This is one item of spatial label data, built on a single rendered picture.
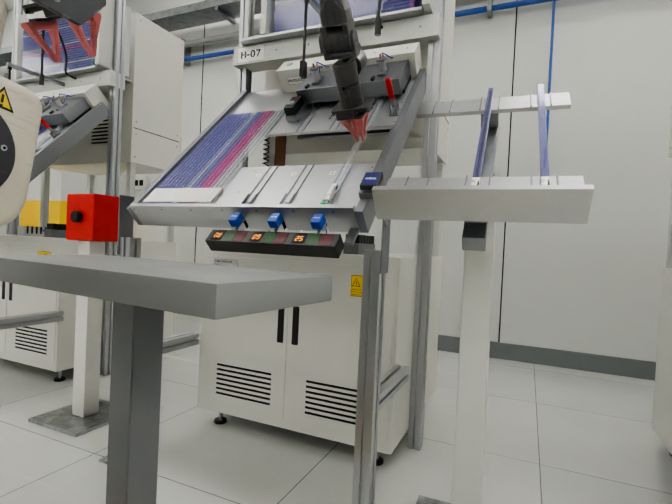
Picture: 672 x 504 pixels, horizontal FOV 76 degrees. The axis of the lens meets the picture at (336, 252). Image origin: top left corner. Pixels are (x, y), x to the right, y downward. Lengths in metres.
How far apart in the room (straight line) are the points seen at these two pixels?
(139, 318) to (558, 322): 2.46
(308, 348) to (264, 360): 0.17
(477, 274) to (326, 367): 0.58
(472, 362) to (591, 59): 2.33
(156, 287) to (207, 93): 3.45
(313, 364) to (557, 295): 1.82
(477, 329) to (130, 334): 0.67
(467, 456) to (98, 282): 0.80
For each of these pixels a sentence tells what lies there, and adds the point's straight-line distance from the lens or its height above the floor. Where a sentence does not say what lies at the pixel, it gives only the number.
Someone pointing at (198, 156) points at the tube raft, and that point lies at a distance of 1.42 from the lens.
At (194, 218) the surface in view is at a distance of 1.19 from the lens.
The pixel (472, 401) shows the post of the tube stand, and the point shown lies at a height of 0.33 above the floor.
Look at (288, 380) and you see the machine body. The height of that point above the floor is 0.22.
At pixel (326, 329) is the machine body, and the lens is 1.32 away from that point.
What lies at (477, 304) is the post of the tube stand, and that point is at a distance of 0.98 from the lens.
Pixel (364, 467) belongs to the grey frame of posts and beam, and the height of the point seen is 0.17.
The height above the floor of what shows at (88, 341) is 0.27.
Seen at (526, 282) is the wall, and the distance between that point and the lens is 2.84.
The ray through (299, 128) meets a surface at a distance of 1.37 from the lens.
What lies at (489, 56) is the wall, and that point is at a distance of 3.09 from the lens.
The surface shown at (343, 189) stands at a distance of 1.03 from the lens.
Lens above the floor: 0.65
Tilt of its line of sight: 1 degrees down
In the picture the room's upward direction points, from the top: 3 degrees clockwise
